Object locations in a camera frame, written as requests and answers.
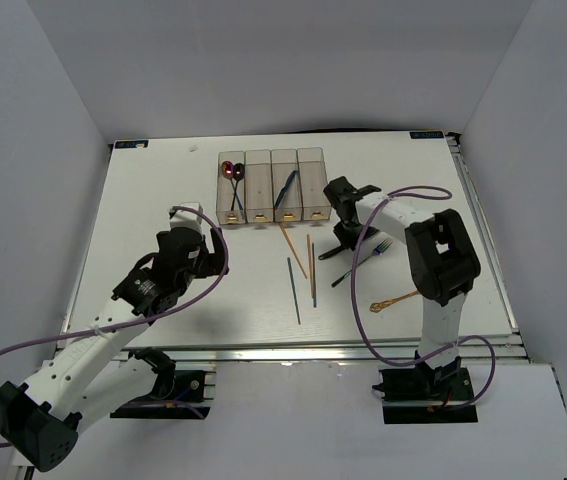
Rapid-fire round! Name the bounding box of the rainbow fork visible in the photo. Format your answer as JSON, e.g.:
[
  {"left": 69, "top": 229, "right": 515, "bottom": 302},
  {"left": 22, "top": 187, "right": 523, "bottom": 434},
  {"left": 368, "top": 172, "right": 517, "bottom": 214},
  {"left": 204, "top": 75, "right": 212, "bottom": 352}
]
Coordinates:
[{"left": 331, "top": 237, "right": 393, "bottom": 288}]

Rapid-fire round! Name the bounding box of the left blue corner sticker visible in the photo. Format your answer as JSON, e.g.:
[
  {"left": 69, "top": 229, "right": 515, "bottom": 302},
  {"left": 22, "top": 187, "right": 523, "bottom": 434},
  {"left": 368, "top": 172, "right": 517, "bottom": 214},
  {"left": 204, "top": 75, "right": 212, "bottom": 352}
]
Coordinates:
[{"left": 113, "top": 140, "right": 149, "bottom": 149}]

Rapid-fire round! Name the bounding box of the blue corner sticker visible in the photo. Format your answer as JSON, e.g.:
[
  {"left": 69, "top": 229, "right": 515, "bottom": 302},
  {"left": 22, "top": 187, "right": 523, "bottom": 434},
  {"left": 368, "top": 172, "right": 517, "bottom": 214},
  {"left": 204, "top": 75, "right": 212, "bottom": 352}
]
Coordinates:
[
  {"left": 409, "top": 130, "right": 445, "bottom": 140},
  {"left": 113, "top": 140, "right": 149, "bottom": 149}
]

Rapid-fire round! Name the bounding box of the rainbow spoon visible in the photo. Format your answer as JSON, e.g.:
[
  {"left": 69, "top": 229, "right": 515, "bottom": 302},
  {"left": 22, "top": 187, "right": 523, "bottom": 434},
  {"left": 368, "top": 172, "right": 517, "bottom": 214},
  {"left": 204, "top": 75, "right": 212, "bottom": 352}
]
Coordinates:
[{"left": 221, "top": 161, "right": 236, "bottom": 209}]

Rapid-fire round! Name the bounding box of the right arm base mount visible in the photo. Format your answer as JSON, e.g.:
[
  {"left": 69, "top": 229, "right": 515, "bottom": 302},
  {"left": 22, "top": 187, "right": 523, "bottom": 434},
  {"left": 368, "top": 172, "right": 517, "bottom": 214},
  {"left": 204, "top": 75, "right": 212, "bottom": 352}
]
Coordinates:
[{"left": 372, "top": 356, "right": 478, "bottom": 425}]

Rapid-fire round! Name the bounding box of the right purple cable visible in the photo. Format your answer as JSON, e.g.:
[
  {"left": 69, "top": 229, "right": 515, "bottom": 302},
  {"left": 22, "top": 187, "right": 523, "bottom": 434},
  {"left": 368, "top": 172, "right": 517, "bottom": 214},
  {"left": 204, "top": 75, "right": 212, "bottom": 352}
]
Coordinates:
[{"left": 350, "top": 185, "right": 498, "bottom": 412}]

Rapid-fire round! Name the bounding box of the black spoon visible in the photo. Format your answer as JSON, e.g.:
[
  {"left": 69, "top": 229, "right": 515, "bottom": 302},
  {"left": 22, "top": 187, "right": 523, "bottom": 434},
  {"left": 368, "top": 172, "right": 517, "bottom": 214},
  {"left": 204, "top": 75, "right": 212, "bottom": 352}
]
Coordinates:
[{"left": 232, "top": 163, "right": 245, "bottom": 210}]

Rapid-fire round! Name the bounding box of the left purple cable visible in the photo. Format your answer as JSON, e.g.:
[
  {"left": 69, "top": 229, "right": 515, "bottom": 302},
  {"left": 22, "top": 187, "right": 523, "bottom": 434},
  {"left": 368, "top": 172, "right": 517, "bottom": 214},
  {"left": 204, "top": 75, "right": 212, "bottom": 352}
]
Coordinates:
[{"left": 0, "top": 205, "right": 231, "bottom": 445}]

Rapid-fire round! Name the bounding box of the blue chopstick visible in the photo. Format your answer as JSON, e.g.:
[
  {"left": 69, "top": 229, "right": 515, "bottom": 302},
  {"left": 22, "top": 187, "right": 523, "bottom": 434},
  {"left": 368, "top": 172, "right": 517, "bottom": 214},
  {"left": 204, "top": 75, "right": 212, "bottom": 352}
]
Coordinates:
[
  {"left": 308, "top": 237, "right": 317, "bottom": 308},
  {"left": 286, "top": 257, "right": 301, "bottom": 326}
]

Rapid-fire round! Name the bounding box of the purple cable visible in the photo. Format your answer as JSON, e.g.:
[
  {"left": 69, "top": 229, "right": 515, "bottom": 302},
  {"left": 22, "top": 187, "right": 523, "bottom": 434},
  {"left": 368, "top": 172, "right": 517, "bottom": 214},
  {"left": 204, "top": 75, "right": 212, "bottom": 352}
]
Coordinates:
[
  {"left": 0, "top": 205, "right": 231, "bottom": 445},
  {"left": 350, "top": 185, "right": 498, "bottom": 412}
]

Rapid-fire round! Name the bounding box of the blue knife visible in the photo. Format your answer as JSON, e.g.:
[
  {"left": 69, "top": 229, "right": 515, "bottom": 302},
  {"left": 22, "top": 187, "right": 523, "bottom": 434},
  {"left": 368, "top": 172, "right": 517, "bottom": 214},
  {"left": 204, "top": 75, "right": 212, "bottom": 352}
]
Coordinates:
[{"left": 274, "top": 170, "right": 298, "bottom": 210}]

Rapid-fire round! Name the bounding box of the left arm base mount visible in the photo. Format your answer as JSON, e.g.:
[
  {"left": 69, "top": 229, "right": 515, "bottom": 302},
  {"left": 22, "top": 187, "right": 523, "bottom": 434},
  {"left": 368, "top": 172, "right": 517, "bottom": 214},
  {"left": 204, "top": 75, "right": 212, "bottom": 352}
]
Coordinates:
[{"left": 110, "top": 348, "right": 215, "bottom": 420}]

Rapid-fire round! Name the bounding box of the gold fork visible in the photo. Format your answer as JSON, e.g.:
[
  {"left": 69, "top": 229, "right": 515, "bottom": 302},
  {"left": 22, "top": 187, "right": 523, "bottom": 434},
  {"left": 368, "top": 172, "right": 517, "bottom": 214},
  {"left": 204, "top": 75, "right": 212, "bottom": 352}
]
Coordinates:
[{"left": 369, "top": 291, "right": 419, "bottom": 313}]

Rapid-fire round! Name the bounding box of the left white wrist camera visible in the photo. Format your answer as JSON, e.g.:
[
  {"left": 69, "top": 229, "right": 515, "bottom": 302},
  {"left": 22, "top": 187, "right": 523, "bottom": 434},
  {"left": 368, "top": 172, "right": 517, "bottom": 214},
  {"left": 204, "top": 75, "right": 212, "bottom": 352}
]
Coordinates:
[{"left": 169, "top": 202, "right": 203, "bottom": 233}]

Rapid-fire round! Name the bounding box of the clear container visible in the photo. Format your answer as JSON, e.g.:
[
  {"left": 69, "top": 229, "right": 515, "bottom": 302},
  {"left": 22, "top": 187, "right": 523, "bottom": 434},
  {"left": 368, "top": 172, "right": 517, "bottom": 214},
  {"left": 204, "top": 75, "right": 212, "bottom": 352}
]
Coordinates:
[
  {"left": 245, "top": 150, "right": 274, "bottom": 223},
  {"left": 271, "top": 149, "right": 302, "bottom": 223},
  {"left": 216, "top": 151, "right": 246, "bottom": 225},
  {"left": 297, "top": 147, "right": 332, "bottom": 221}
]

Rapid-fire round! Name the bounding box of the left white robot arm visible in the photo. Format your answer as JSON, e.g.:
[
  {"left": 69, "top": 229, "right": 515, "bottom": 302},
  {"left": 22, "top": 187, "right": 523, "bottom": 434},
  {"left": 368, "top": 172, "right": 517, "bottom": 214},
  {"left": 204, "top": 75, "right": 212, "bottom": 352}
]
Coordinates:
[{"left": 0, "top": 223, "right": 227, "bottom": 472}]

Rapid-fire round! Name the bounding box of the orange chopstick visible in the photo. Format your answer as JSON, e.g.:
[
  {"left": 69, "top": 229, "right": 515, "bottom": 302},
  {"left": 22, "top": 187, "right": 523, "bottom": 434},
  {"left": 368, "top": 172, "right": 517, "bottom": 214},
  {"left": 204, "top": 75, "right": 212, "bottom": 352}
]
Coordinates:
[
  {"left": 278, "top": 223, "right": 308, "bottom": 279},
  {"left": 306, "top": 234, "right": 316, "bottom": 304}
]

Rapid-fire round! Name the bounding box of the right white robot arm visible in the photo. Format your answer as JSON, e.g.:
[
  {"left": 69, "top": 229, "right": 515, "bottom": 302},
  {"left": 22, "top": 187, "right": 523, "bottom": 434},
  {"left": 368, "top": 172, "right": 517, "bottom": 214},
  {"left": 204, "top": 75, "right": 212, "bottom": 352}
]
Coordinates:
[{"left": 323, "top": 176, "right": 481, "bottom": 399}]

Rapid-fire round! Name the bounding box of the right blue corner sticker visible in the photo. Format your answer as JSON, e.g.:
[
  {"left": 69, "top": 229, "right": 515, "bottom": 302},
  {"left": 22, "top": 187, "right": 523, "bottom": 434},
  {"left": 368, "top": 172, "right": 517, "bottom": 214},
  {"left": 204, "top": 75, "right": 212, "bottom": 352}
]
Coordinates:
[{"left": 409, "top": 130, "right": 445, "bottom": 140}]

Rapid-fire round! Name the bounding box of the black knife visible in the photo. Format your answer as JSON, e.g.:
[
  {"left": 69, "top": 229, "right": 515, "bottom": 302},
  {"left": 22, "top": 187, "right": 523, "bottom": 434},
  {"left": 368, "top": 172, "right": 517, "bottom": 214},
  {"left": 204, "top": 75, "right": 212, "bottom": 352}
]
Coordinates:
[{"left": 318, "top": 245, "right": 348, "bottom": 261}]

